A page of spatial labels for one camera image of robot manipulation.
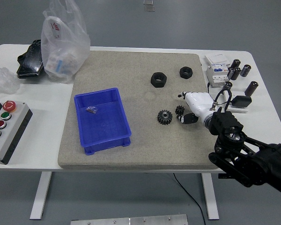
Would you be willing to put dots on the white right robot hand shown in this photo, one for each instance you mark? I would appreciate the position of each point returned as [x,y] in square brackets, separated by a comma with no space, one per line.
[200,103]

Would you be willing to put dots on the small black metal gear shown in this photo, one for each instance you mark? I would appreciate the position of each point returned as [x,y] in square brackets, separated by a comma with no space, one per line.
[179,109]

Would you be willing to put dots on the large black metal gear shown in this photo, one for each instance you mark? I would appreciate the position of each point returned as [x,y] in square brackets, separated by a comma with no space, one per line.
[165,117]

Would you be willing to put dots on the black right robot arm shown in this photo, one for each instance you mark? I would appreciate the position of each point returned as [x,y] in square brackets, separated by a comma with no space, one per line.
[248,159]

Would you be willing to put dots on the smaller black hex nut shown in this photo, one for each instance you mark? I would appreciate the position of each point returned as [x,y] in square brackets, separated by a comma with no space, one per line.
[186,72]

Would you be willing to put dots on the large black hex nut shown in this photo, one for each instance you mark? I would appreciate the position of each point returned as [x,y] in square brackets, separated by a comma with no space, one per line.
[158,79]

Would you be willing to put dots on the grey button control box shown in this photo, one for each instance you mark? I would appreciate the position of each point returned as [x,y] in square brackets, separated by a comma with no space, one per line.
[16,131]

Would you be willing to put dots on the white circuit breaker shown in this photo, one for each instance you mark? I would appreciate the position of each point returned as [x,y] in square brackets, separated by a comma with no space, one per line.
[216,75]

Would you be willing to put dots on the black cylindrical capacitor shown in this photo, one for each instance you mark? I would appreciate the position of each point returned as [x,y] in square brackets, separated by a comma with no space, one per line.
[229,84]
[251,88]
[236,63]
[237,73]
[246,70]
[230,73]

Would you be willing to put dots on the black power adapter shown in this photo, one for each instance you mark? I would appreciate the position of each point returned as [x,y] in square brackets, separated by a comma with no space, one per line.
[242,101]

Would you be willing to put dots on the grey-brown mat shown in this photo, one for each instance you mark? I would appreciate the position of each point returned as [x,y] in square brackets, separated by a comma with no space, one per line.
[131,70]

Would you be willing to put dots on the white table leg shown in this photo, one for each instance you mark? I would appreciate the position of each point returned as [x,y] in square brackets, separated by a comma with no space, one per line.
[210,199]
[39,197]

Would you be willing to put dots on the blue plastic bin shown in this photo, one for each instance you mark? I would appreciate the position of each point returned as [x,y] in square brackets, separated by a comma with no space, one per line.
[103,126]

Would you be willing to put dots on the small clear bag of screws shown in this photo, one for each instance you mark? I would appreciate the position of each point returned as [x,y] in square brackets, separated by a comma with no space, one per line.
[91,109]

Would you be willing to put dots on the silver metal plate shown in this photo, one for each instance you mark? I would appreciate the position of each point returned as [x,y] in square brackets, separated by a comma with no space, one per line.
[131,220]

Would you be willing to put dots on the white plastic shopping bag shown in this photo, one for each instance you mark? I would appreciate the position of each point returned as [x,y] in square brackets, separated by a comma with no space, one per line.
[61,47]

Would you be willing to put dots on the black plastic tray pack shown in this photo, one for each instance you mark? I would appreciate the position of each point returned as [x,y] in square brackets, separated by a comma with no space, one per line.
[30,63]

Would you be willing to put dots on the red emergency stop button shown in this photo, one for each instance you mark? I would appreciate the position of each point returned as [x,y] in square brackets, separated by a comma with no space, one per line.
[9,106]

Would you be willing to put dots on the green push button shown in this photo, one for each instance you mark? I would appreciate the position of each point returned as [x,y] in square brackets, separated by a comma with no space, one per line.
[5,115]

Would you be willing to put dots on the clear bubble wrap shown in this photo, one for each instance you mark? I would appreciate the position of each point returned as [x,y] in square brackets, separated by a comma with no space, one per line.
[2,79]

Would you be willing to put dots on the red push button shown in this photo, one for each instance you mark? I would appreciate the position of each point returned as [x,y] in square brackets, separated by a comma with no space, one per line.
[0,124]

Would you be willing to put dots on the white wall socket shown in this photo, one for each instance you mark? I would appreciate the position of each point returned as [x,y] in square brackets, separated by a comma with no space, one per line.
[238,110]

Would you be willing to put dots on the white wall switch panel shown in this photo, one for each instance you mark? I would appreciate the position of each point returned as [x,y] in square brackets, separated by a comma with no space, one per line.
[216,59]

